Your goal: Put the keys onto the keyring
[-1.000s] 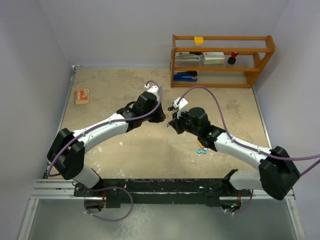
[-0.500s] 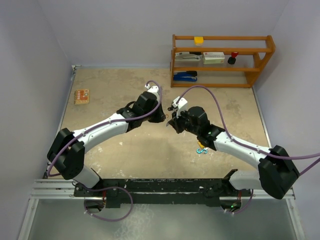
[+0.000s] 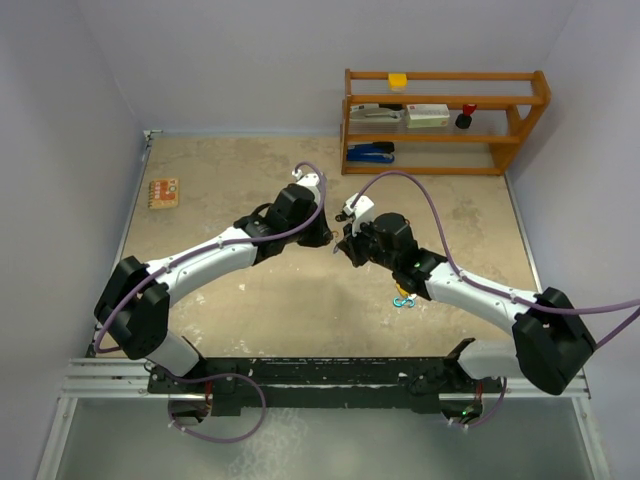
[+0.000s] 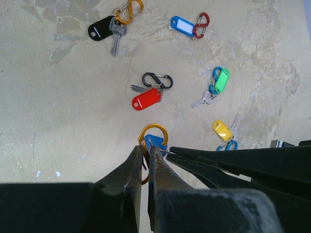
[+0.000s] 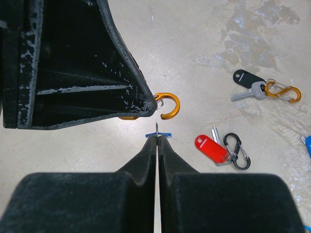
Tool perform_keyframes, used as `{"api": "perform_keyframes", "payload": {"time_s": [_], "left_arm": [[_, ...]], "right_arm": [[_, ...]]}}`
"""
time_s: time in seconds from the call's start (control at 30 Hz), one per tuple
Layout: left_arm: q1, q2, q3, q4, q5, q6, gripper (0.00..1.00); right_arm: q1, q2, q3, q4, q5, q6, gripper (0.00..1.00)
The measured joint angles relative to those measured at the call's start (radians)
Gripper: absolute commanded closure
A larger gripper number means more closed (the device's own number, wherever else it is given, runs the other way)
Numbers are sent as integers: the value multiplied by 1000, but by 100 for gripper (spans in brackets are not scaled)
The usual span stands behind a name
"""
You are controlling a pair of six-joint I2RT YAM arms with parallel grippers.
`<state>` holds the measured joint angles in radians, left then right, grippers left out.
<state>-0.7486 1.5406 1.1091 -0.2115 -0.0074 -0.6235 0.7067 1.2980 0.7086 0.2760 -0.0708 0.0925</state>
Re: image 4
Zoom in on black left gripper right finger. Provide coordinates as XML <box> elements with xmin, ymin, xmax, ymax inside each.
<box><xmin>148</xmin><ymin>146</ymin><xmax>194</xmax><ymax>233</ymax></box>

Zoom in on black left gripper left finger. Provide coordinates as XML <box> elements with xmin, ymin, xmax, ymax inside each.
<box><xmin>96</xmin><ymin>146</ymin><xmax>143</xmax><ymax>233</ymax></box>

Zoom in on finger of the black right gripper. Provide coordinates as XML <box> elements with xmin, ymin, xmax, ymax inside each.
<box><xmin>167</xmin><ymin>155</ymin><xmax>311</xmax><ymax>201</ymax></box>
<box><xmin>170</xmin><ymin>146</ymin><xmax>311</xmax><ymax>180</ymax></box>

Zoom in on orange carabiner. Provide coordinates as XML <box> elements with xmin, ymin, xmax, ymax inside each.
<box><xmin>115</xmin><ymin>0</ymin><xmax>144</xmax><ymax>25</ymax></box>
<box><xmin>138</xmin><ymin>123</ymin><xmax>169</xmax><ymax>170</ymax></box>

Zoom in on teal carabiner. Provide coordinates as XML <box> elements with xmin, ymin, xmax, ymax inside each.
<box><xmin>208</xmin><ymin>67</ymin><xmax>223</xmax><ymax>95</ymax></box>
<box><xmin>216</xmin><ymin>140</ymin><xmax>239</xmax><ymax>151</ymax></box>

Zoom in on blue tag key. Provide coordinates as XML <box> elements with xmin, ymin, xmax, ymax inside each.
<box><xmin>144</xmin><ymin>134</ymin><xmax>169</xmax><ymax>157</ymax></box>
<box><xmin>168</xmin><ymin>16</ymin><xmax>195</xmax><ymax>38</ymax></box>

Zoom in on yellow tag key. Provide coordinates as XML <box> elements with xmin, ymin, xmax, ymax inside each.
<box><xmin>212</xmin><ymin>114</ymin><xmax>240</xmax><ymax>142</ymax></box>

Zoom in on red tag key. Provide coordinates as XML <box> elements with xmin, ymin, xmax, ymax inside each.
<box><xmin>131</xmin><ymin>85</ymin><xmax>163</xmax><ymax>111</ymax></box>

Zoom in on black carabiner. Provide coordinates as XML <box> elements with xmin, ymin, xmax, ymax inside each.
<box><xmin>141</xmin><ymin>72</ymin><xmax>173</xmax><ymax>89</ymax></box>

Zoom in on green tag key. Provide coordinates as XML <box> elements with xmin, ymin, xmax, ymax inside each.
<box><xmin>190</xmin><ymin>68</ymin><xmax>230</xmax><ymax>108</ymax></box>

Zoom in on red carabiner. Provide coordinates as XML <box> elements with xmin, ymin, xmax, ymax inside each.
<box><xmin>193</xmin><ymin>12</ymin><xmax>210</xmax><ymax>39</ymax></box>

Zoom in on black tag key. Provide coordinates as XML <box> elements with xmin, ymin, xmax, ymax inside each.
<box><xmin>87</xmin><ymin>16</ymin><xmax>127</xmax><ymax>57</ymax></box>

